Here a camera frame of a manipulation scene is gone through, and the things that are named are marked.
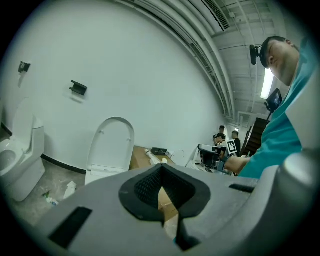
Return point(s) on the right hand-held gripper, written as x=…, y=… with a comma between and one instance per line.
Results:
x=231, y=147

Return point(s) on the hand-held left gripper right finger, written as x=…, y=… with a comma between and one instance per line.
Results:
x=225, y=200

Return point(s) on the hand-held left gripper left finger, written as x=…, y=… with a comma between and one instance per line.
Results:
x=100, y=212

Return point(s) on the person's left forearm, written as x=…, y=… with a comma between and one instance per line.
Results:
x=312, y=112

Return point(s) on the person's right forearm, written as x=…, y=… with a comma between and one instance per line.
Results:
x=237, y=163

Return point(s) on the white paper roll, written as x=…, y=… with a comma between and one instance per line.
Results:
x=164, y=160

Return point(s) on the white toilet lid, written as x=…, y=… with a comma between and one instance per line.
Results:
x=112, y=142

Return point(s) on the white toilet with tank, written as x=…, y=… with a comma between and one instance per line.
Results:
x=22, y=155

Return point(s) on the crumpled white paper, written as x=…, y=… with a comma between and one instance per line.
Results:
x=70, y=188

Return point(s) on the white tube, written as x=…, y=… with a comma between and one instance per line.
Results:
x=52, y=201

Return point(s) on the black flat device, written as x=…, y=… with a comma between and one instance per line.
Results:
x=159, y=150

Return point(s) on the brown staircase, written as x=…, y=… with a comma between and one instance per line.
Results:
x=257, y=135

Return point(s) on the green toothbrush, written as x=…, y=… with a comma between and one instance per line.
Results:
x=46, y=193

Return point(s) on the white drain pipe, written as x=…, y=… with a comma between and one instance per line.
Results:
x=152, y=157

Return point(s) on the large brown cardboard box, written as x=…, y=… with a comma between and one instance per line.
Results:
x=140, y=160

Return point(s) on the person's teal shirt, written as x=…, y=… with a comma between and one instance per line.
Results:
x=280, y=135

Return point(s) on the black screen device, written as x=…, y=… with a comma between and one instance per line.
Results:
x=273, y=98

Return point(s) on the ceiling tube light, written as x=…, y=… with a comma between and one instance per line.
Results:
x=267, y=82

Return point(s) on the person's head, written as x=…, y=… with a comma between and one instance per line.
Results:
x=280, y=62

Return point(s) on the ceiling air vent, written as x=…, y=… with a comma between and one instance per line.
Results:
x=220, y=15

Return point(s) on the black head-mounted camera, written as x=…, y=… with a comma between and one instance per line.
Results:
x=254, y=53

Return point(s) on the black wall shelf holder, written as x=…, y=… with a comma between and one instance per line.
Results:
x=78, y=88

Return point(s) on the small black wall bracket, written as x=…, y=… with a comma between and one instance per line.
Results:
x=24, y=67

